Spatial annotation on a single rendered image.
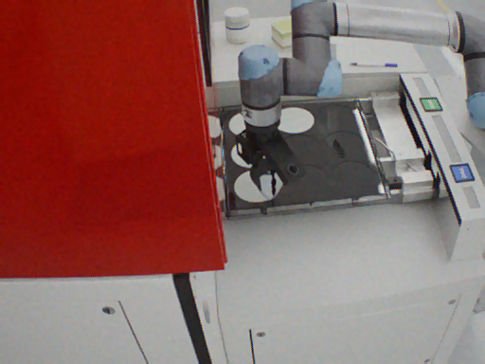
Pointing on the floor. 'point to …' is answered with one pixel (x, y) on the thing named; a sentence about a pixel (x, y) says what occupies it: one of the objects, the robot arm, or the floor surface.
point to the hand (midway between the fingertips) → (272, 196)
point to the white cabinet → (358, 330)
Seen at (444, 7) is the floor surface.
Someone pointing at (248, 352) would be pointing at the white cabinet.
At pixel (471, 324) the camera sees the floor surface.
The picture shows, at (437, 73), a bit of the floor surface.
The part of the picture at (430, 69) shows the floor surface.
